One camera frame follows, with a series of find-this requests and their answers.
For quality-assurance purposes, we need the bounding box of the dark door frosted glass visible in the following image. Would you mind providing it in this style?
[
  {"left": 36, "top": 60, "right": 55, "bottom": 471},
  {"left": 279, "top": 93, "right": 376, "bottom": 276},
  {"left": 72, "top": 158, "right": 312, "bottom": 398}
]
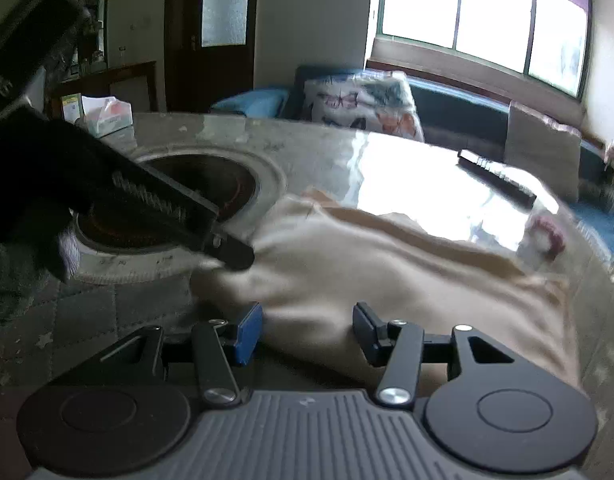
[{"left": 164, "top": 0, "right": 257, "bottom": 113}]

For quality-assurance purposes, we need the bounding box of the dark teal sofa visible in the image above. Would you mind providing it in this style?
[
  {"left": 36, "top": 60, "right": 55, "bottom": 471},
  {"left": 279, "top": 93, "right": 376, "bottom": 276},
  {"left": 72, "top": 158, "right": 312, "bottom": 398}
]
[{"left": 210, "top": 65, "right": 614, "bottom": 255}]

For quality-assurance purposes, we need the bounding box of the black remote control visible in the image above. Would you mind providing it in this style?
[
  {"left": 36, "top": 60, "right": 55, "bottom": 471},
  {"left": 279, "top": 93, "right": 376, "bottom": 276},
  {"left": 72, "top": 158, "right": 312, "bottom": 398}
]
[{"left": 458, "top": 150, "right": 536, "bottom": 209}]

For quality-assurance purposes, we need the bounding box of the green framed window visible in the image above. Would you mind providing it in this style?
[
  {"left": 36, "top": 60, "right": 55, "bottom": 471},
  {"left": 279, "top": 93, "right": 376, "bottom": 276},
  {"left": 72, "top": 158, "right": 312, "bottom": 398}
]
[{"left": 378, "top": 0, "right": 591, "bottom": 98}]

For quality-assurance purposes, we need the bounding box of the cream beige garment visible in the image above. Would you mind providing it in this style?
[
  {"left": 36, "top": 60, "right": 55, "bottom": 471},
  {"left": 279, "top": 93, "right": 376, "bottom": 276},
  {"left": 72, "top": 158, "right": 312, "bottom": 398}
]
[{"left": 190, "top": 189, "right": 581, "bottom": 387}]

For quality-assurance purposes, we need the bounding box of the pink hair scrunchie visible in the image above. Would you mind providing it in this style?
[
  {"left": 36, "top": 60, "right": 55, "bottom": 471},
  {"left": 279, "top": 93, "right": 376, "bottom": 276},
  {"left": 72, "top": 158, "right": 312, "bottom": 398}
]
[{"left": 528, "top": 216, "right": 566, "bottom": 261}]

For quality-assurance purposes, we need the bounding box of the tissue box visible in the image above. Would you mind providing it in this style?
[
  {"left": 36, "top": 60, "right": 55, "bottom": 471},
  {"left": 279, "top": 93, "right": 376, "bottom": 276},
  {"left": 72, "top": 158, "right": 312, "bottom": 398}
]
[{"left": 62, "top": 93, "right": 133, "bottom": 138}]

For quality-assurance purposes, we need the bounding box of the butterfly print pillow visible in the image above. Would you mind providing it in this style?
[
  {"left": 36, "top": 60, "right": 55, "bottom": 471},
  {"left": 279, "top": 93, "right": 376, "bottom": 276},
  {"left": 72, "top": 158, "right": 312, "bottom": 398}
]
[{"left": 300, "top": 70, "right": 425, "bottom": 143}]

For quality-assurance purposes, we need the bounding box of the grey plain pillow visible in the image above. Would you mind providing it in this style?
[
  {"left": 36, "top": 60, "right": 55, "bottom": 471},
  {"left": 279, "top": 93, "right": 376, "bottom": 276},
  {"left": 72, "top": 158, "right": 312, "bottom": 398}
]
[{"left": 504, "top": 102, "right": 581, "bottom": 203}]

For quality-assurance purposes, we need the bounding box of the round black induction cooktop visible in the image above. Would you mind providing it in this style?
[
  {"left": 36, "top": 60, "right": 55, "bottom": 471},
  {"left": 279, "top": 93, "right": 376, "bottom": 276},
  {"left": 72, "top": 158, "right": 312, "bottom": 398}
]
[{"left": 76, "top": 154, "right": 258, "bottom": 254}]

